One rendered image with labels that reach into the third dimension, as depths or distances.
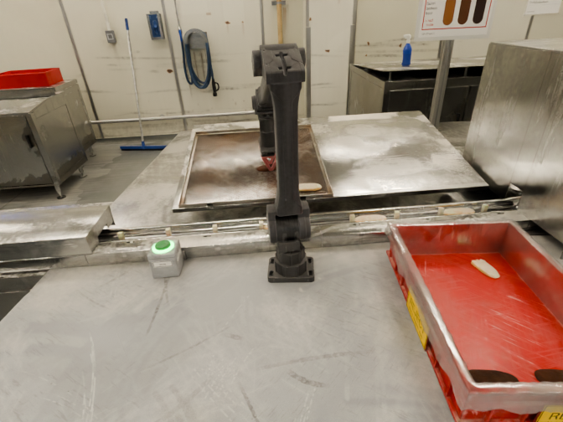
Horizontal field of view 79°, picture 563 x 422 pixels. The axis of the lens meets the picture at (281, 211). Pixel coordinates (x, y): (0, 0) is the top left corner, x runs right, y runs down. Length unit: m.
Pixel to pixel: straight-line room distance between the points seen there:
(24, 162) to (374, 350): 3.37
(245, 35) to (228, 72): 0.47
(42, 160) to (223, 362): 3.08
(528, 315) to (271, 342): 0.56
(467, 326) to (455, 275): 0.17
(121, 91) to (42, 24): 1.01
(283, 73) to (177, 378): 0.61
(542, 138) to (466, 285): 0.47
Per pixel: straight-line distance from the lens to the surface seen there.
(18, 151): 3.69
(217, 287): 0.91
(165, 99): 4.82
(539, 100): 1.21
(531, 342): 0.89
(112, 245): 1.09
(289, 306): 0.83
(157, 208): 1.32
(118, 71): 4.91
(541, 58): 1.22
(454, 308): 0.89
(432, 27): 1.83
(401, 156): 1.39
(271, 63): 0.72
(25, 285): 1.24
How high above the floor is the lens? 1.42
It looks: 30 degrees down
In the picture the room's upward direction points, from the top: 3 degrees counter-clockwise
